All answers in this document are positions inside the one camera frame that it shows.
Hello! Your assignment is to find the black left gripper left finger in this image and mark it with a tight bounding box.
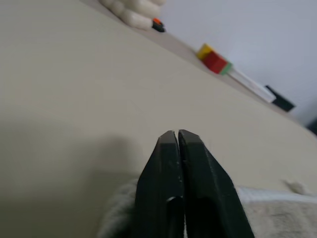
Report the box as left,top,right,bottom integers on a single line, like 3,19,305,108
128,130,186,238

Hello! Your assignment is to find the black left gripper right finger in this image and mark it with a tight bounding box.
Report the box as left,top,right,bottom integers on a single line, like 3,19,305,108
178,129,256,238

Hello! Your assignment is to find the white fluffy towel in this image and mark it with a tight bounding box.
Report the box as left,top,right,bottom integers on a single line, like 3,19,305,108
97,177,317,238

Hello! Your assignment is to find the white flat box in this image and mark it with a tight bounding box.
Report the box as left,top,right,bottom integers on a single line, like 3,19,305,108
230,69,277,104

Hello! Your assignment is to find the black flat box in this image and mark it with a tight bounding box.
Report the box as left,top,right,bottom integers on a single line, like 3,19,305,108
264,85,296,113

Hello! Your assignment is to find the yellow red green block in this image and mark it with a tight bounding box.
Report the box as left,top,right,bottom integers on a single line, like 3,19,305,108
196,43,233,76

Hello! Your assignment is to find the small orange and black object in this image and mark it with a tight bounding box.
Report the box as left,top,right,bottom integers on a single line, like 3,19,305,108
151,18,167,33

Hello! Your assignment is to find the white rounded plush object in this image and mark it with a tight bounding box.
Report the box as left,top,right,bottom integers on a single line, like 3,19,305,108
99,0,167,31

